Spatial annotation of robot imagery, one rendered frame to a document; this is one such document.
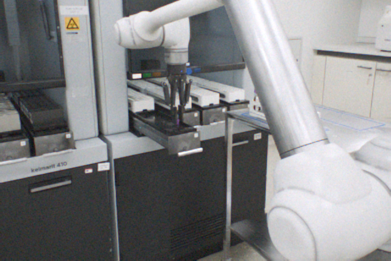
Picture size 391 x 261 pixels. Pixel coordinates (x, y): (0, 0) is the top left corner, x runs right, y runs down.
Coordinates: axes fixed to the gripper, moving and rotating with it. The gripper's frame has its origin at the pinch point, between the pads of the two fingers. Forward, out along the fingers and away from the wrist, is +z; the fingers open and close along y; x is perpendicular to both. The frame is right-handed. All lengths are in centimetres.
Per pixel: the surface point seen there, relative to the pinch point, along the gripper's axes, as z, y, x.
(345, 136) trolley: 3, -39, 49
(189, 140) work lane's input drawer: 6.4, 2.8, 13.3
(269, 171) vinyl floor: 85, -128, -82
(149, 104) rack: 0.3, 1.8, -21.7
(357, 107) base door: 46, -224, -78
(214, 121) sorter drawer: 9.9, -25.2, -11.2
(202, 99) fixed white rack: -0.2, -21.5, -15.1
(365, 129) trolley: 3, -51, 48
